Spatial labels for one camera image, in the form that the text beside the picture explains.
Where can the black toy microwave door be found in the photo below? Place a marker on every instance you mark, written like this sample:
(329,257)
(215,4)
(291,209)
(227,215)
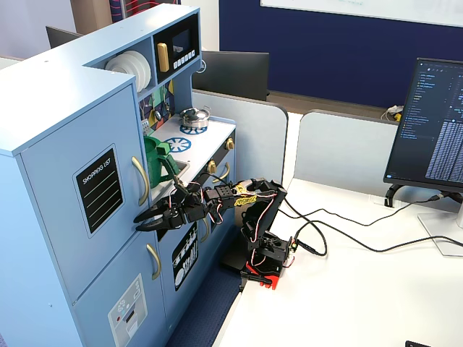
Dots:
(181,43)

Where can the whiteboard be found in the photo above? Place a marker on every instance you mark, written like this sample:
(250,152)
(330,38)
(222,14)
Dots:
(361,7)

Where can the silver toy pot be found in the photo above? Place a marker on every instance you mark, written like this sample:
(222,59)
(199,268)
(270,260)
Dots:
(195,116)

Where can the wooden cabinet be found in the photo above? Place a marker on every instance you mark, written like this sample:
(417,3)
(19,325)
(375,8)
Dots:
(90,16)

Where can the hanging toy spoon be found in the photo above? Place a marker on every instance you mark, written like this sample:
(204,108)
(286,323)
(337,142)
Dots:
(167,106)

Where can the silver monitor stand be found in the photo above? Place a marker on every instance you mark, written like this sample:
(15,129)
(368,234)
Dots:
(439,231)

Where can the blue utensil print door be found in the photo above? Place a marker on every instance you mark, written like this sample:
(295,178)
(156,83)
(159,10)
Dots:
(168,274)

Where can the gold stove knob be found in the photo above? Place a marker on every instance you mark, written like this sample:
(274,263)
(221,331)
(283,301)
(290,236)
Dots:
(211,167)
(229,144)

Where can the blue ice dispenser door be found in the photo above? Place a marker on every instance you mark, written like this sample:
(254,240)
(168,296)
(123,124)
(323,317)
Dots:
(94,318)

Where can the white toy plate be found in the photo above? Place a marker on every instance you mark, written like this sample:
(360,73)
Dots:
(148,74)
(119,65)
(142,72)

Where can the light blue toy kitchen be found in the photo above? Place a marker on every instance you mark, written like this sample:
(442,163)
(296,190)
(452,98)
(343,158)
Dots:
(72,90)

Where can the red table clamp base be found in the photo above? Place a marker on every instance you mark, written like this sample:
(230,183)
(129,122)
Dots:
(269,281)

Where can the navy fabric panel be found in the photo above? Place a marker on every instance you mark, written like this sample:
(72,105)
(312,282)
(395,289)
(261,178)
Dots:
(202,311)

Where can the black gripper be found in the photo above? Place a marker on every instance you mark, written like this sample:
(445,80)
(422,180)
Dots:
(173,215)

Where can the black monitor seen from behind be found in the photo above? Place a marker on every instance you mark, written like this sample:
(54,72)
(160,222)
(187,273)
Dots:
(235,74)

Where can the hanging toy ladle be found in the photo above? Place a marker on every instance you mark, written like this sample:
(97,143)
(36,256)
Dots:
(158,115)

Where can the dark monitor behind kitchen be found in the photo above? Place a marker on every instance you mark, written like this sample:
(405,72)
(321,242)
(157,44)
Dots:
(61,36)

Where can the dark poster with red lines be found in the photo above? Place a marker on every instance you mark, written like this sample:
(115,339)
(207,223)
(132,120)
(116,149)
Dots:
(134,5)

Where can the green toy faucet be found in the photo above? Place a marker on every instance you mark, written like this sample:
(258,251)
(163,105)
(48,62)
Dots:
(153,162)

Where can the grey rounded desk divider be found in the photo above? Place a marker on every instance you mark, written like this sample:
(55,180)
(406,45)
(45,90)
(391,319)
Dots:
(253,144)
(343,148)

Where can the blue shopping list cabinet door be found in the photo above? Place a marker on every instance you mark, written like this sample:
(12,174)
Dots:
(54,217)

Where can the computer monitor showing code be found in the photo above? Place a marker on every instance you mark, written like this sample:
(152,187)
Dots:
(427,123)

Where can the black device at desk edge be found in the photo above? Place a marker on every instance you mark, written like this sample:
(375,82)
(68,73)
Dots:
(434,344)

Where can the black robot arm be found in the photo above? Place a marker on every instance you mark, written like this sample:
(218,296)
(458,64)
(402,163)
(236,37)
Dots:
(260,213)

